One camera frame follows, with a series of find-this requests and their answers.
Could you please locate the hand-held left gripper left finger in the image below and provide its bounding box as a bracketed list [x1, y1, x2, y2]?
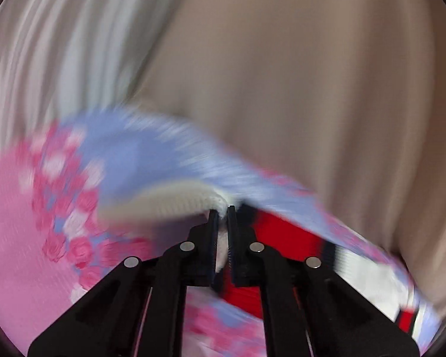
[28, 209, 221, 357]

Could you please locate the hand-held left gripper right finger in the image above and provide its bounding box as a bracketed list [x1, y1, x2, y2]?
[227, 206, 420, 357]

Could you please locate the white knit sweater red trim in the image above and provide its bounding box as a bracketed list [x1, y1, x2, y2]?
[97, 180, 420, 334]

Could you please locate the beige backdrop cloth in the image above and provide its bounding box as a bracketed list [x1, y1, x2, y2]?
[132, 0, 446, 322]

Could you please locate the pink and blue floral blanket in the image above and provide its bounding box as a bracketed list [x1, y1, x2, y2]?
[0, 107, 444, 357]

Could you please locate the white satin curtain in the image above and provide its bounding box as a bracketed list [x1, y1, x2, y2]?
[0, 0, 196, 159]

